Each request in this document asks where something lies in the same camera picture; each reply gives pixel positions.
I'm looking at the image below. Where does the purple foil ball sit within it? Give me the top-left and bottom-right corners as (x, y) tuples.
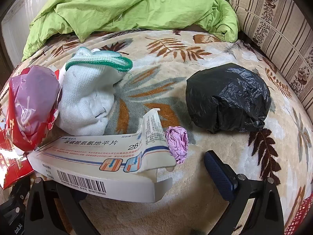
(165, 126), (189, 165)

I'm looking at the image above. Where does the white sock green cuff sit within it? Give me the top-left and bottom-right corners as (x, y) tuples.
(58, 48), (133, 136)

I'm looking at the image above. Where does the black plastic bag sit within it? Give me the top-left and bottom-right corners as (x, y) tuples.
(185, 63), (272, 134)

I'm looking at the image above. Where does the striped floral bolster pillow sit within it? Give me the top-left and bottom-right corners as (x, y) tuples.
(230, 0), (313, 110)

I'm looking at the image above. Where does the red plastic bag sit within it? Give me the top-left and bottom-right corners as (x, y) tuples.
(0, 65), (64, 190)

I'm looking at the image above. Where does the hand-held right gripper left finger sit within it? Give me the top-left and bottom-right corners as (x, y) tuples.
(24, 176), (99, 235)

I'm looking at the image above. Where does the leaf print blanket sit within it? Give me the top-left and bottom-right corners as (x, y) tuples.
(0, 29), (313, 235)

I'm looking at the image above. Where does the green quilt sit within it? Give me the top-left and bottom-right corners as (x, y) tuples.
(22, 0), (240, 63)

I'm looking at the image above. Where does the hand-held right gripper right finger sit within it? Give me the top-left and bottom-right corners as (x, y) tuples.
(204, 150), (285, 235)

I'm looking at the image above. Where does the white medicine box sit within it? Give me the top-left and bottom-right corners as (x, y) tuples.
(27, 109), (176, 203)

